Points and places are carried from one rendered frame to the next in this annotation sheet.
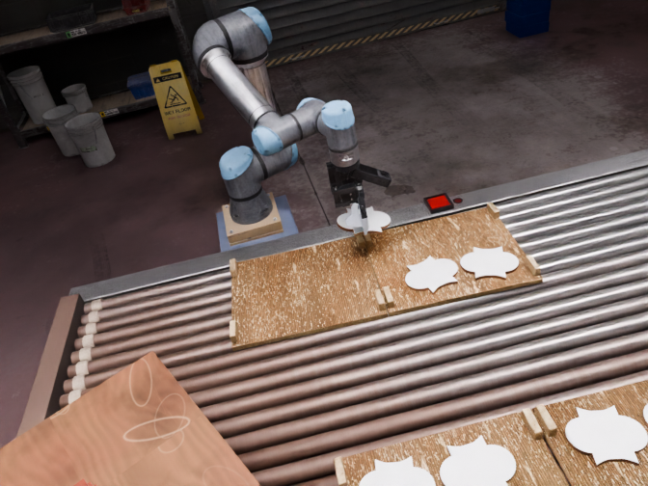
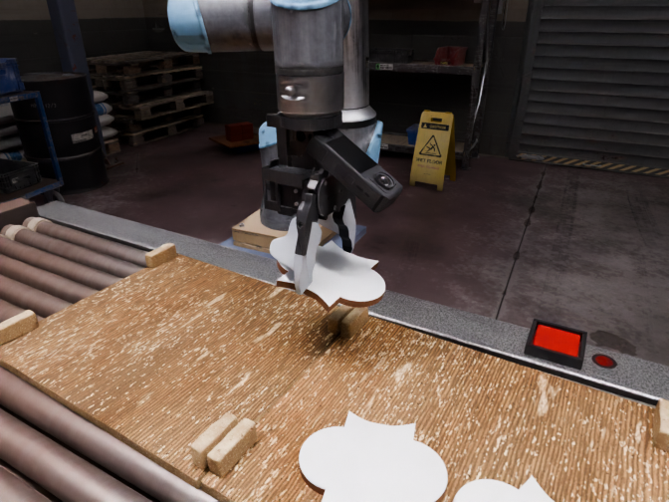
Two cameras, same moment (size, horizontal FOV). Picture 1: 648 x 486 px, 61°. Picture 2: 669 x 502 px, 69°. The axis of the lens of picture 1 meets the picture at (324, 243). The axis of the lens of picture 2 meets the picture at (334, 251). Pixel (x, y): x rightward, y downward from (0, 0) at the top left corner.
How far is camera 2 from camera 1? 107 cm
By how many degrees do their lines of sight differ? 29
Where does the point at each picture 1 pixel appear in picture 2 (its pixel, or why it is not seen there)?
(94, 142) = not seen: hidden behind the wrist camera
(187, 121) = (433, 173)
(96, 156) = not seen: hidden behind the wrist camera
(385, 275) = (300, 400)
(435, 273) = (377, 470)
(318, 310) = (135, 380)
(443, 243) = (476, 418)
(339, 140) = (281, 38)
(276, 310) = (104, 338)
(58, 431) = not seen: outside the picture
